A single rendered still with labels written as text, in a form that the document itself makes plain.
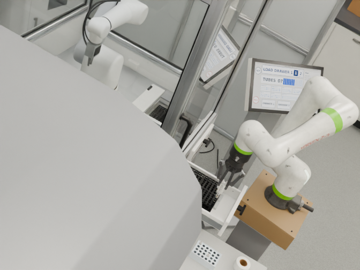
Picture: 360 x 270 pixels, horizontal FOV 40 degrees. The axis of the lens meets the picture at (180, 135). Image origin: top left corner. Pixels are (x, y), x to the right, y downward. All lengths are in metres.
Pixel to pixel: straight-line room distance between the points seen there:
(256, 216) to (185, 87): 1.09
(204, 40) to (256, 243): 1.48
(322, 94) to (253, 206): 0.64
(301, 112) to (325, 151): 2.41
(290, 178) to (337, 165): 2.26
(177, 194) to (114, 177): 0.19
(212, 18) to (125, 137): 0.48
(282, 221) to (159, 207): 1.43
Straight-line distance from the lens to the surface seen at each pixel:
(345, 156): 4.86
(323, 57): 5.10
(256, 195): 2.56
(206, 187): 2.41
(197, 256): 2.27
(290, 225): 2.54
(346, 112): 2.25
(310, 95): 2.32
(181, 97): 1.60
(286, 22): 3.71
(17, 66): 1.27
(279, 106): 3.03
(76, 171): 1.06
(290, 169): 2.44
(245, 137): 2.06
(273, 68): 3.00
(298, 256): 3.69
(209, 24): 1.47
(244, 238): 2.73
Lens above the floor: 2.53
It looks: 38 degrees down
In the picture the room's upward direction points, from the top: 23 degrees clockwise
